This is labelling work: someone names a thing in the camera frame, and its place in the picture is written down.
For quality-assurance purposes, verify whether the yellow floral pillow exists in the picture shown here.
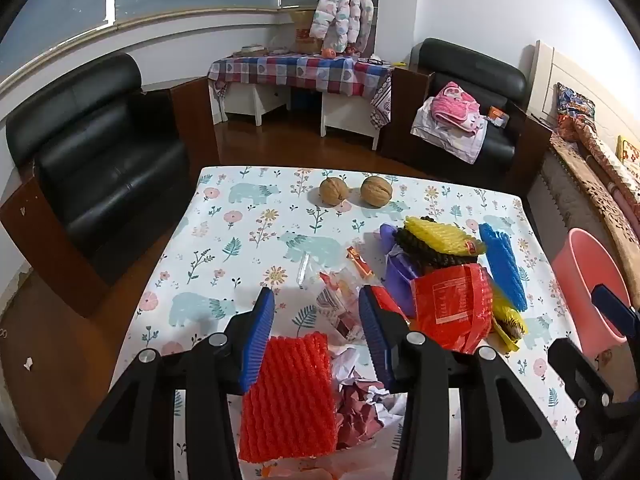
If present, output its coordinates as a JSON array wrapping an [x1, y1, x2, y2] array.
[[616, 135, 640, 166]]

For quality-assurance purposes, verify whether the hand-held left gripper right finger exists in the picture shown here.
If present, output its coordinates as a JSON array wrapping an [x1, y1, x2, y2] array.
[[359, 285, 583, 480]]

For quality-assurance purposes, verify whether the red foam net sleeve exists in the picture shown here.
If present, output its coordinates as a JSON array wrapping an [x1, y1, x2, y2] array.
[[239, 331, 337, 463]]

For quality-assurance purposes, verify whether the black leather sofa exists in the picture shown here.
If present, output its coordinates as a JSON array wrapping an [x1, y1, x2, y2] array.
[[0, 52, 216, 318]]

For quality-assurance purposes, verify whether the pink folded cloth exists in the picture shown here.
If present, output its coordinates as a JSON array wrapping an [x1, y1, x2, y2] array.
[[431, 81, 482, 133]]

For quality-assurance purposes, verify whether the small orange wrapper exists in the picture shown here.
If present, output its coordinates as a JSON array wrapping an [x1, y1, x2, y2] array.
[[346, 244, 376, 279]]

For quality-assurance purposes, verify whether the black foam net sleeve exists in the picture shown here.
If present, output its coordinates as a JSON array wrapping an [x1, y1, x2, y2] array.
[[392, 216, 481, 276]]

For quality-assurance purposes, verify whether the clear printed plastic wrapper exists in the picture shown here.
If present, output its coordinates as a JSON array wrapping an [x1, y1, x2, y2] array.
[[299, 252, 373, 345]]

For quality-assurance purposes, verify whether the brown floral bed cover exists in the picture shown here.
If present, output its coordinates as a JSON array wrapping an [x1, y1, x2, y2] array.
[[542, 132, 640, 306]]

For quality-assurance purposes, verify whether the yellow foam net sleeve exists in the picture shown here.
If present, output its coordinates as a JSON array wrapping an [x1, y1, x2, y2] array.
[[404, 216, 487, 256]]

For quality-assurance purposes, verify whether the maroon white paper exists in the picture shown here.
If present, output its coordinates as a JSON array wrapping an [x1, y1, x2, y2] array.
[[330, 345, 408, 451]]

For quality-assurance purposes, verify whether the yellow wrapper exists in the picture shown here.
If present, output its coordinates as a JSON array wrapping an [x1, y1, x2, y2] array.
[[489, 280, 529, 352]]

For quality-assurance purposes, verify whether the pastel padded jacket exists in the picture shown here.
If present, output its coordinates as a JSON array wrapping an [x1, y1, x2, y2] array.
[[309, 0, 375, 53]]

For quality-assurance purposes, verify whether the cardboard box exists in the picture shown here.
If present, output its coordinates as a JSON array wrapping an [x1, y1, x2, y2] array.
[[290, 8, 326, 54]]

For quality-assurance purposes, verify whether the blue foam net sleeve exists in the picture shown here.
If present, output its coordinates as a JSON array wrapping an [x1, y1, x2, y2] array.
[[478, 221, 528, 312]]

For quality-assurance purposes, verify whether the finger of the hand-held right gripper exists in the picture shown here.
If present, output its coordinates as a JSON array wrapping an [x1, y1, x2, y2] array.
[[547, 337, 640, 480], [591, 283, 640, 339]]

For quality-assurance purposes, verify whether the pink plastic bucket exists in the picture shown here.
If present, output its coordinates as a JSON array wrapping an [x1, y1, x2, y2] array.
[[551, 228, 630, 356]]

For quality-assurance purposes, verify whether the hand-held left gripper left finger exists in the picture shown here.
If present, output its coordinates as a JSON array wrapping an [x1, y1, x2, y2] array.
[[57, 287, 277, 480]]

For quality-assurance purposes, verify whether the patterned hanging cloth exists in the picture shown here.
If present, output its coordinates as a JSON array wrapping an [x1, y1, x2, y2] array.
[[370, 77, 393, 126]]

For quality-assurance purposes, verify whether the red plastic bag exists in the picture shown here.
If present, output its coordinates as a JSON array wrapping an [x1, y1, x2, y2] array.
[[410, 263, 496, 356]]

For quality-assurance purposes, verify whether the plaid table cloth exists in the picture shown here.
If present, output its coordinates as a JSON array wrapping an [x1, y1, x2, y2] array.
[[207, 52, 393, 98]]

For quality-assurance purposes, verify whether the red white floral quilt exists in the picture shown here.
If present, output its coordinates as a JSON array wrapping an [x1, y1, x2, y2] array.
[[570, 115, 640, 196]]

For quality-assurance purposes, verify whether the black leather armchair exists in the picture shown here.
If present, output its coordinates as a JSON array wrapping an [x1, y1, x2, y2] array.
[[377, 37, 553, 186]]

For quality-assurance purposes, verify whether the brown walnut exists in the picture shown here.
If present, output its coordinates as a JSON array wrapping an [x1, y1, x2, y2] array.
[[320, 176, 349, 207], [360, 175, 394, 207]]

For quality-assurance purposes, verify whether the white bed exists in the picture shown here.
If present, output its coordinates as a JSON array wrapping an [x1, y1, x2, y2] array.
[[527, 40, 640, 306]]

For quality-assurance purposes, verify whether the colourful printed pillow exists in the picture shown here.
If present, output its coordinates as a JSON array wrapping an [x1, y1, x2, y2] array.
[[556, 82, 596, 136]]

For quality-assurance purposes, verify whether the white desk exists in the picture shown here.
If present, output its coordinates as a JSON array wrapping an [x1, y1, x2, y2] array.
[[215, 80, 383, 151]]

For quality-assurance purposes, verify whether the pink clothes pile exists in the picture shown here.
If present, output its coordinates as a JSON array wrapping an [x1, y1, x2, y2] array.
[[410, 97, 488, 163]]

